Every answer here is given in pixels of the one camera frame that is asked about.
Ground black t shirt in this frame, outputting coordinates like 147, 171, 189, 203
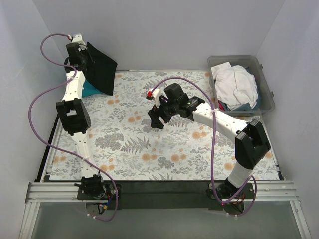
85, 42, 118, 96

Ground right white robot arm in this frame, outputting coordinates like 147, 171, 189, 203
146, 83, 271, 200

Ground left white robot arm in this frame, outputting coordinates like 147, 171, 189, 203
56, 42, 106, 199

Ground folded teal t shirt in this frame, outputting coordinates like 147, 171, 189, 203
62, 71, 105, 99

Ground white t shirt in bin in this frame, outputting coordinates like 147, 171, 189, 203
210, 62, 258, 110

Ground clear plastic bin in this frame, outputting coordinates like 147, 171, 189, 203
207, 55, 275, 117

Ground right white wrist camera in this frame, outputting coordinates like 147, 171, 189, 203
146, 88, 161, 108

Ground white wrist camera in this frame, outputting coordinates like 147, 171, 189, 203
68, 34, 86, 47
146, 88, 161, 108

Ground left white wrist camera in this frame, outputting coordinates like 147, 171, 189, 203
68, 34, 86, 47

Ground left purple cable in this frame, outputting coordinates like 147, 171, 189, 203
28, 32, 120, 223

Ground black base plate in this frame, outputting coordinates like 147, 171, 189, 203
76, 180, 256, 212

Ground aluminium frame rail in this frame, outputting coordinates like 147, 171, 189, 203
20, 180, 311, 239

